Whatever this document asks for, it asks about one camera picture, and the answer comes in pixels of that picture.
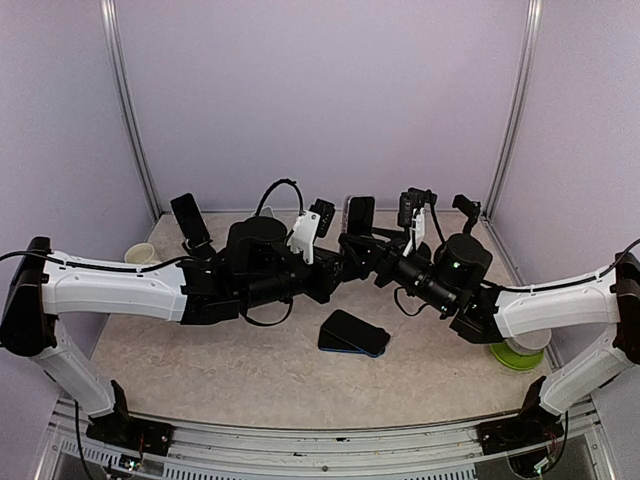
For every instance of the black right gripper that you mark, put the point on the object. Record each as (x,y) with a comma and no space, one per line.
(394,249)

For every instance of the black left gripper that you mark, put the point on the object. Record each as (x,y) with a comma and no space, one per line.
(327,268)

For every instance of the clear phone case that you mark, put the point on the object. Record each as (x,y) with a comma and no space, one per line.
(358,214)

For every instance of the black pole stand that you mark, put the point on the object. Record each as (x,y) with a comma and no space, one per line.
(419,197)
(470,208)

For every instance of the white folding phone stand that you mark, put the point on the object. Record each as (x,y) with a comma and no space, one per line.
(267,212)

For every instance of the black phone silver case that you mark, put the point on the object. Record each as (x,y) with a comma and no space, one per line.
(190,220)

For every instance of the black folding phone stand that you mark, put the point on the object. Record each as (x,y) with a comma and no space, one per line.
(203,250)

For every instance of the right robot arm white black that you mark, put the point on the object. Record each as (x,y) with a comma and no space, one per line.
(480,312)

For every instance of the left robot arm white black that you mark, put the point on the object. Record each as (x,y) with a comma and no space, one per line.
(262,262)

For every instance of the green plate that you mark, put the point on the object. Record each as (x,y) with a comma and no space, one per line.
(514,360)

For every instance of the white bowl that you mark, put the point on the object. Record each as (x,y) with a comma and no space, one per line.
(532,342)

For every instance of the cream ceramic mug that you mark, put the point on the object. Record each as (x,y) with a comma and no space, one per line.
(142,253)

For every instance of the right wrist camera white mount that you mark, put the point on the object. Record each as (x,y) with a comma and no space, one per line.
(413,221)

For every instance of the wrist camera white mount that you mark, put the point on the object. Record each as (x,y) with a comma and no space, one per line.
(311,224)
(413,221)

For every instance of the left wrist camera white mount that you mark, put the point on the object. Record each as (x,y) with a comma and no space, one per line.
(311,224)

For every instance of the front aluminium rail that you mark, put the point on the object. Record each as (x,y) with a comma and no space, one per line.
(199,450)

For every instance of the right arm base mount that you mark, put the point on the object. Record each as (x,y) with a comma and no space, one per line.
(515,433)

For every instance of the right aluminium frame post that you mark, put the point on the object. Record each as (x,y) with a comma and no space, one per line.
(517,107)

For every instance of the aluminium frame post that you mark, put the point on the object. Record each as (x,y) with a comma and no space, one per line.
(116,53)
(517,107)

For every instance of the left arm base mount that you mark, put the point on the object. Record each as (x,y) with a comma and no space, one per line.
(136,434)

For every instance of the left aluminium frame post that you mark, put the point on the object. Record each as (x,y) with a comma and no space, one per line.
(116,53)

